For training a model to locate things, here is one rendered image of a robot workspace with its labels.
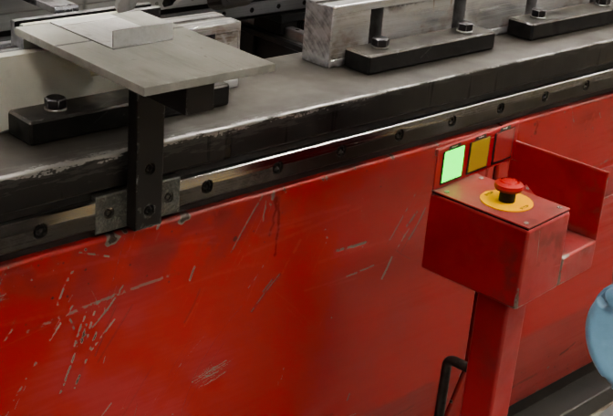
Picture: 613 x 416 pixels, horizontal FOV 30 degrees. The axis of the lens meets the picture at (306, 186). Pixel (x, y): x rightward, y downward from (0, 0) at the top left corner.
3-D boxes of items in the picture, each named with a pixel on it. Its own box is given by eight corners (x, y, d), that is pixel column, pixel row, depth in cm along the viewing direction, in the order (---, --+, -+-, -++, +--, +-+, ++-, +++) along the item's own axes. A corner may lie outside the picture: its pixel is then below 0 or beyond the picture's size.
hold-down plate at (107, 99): (30, 147, 134) (30, 122, 133) (7, 132, 137) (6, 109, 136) (229, 105, 153) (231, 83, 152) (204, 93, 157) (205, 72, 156)
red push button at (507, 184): (510, 213, 152) (514, 189, 151) (484, 203, 154) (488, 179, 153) (526, 206, 155) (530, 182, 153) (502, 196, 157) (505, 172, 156)
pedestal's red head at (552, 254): (515, 310, 151) (535, 185, 144) (420, 267, 161) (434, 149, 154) (591, 267, 165) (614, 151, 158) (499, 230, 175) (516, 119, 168)
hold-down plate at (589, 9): (530, 41, 196) (533, 24, 195) (505, 34, 200) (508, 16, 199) (627, 21, 216) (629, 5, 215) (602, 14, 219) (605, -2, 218)
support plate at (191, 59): (143, 97, 118) (144, 88, 118) (14, 35, 135) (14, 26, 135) (275, 71, 130) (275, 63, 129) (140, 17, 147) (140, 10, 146)
